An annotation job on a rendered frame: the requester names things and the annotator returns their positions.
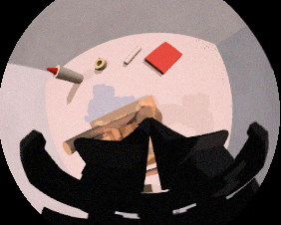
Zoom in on brown wooden stool legs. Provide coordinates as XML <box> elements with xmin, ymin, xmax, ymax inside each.
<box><xmin>63</xmin><ymin>106</ymin><xmax>162</xmax><ymax>177</ymax></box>

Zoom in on grey cylinder with red cone tip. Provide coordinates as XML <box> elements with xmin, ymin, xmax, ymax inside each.
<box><xmin>47</xmin><ymin>65</ymin><xmax>84</xmax><ymax>84</ymax></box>

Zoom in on tan short hollow cylinder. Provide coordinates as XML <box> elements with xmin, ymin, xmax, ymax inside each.
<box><xmin>94</xmin><ymin>58</ymin><xmax>107</xmax><ymax>71</ymax></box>

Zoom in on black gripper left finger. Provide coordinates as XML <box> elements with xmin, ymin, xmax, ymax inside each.
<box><xmin>74</xmin><ymin>117</ymin><xmax>150</xmax><ymax>192</ymax></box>

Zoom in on brown wooden stool seat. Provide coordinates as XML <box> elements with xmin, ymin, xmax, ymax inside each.
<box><xmin>90</xmin><ymin>95</ymin><xmax>157</xmax><ymax>165</ymax></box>

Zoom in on red flat block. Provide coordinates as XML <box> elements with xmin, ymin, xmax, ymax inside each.
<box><xmin>144</xmin><ymin>42</ymin><xmax>182</xmax><ymax>74</ymax></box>

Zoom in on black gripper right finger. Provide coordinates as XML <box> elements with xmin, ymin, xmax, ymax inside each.
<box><xmin>149</xmin><ymin>117</ymin><xmax>229</xmax><ymax>190</ymax></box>

